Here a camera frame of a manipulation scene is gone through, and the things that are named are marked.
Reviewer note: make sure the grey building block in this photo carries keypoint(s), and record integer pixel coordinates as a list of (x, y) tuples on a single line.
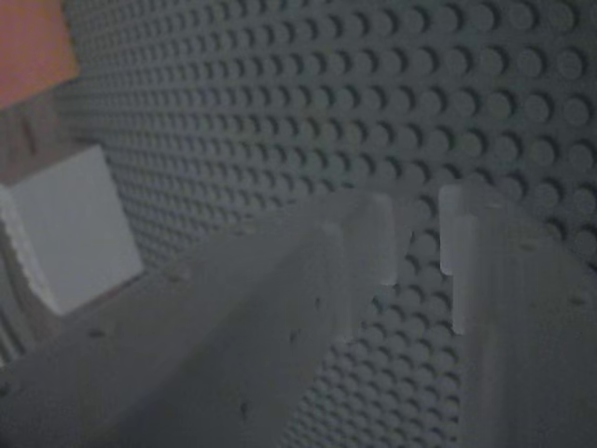
[(70, 233)]

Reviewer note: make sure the grey studded baseplate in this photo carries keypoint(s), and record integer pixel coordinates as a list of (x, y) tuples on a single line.
[(326, 116)]

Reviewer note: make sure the orange building block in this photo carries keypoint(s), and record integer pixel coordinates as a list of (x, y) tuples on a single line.
[(32, 42)]

